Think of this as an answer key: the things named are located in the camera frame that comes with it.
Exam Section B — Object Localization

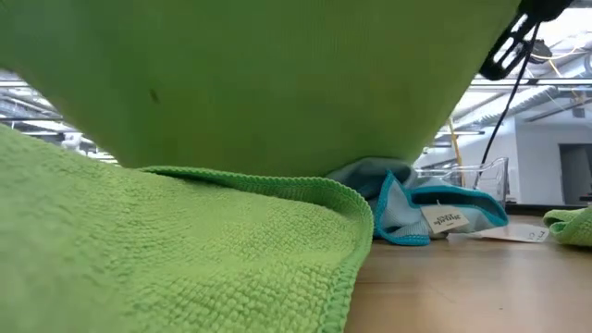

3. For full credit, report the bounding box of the ceiling cable reel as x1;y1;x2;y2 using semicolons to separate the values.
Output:
530;39;554;65

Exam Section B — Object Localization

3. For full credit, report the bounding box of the clear plastic basket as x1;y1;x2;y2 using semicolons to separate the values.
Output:
413;155;511;208

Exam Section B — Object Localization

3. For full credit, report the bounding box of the white paper hang tag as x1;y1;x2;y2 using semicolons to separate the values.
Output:
446;223;550;244

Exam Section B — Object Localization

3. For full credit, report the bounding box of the blue microfiber towel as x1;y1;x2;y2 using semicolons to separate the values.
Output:
326;156;510;247

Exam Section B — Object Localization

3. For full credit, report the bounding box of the yellow power cable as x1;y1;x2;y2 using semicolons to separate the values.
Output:
446;117;466;186

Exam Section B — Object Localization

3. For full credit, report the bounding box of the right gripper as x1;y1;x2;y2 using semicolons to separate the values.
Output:
478;0;577;82

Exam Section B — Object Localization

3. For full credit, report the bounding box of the black hanging cable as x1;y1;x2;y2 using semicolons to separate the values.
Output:
479;22;541;166

